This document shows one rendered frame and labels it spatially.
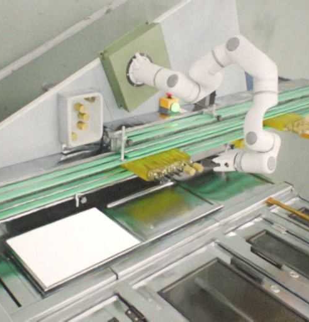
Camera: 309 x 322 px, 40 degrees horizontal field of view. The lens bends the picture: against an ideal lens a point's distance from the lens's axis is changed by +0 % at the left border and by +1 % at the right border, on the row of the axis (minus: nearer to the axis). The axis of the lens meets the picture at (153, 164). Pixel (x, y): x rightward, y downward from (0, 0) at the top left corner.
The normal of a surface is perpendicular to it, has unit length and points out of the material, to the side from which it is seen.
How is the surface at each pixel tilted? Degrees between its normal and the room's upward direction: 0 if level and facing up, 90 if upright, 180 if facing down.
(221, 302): 90
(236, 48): 85
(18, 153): 0
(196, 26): 0
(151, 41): 2
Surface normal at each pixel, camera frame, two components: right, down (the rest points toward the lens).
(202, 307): 0.06, -0.90
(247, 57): -0.58, -0.12
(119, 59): 0.65, 0.39
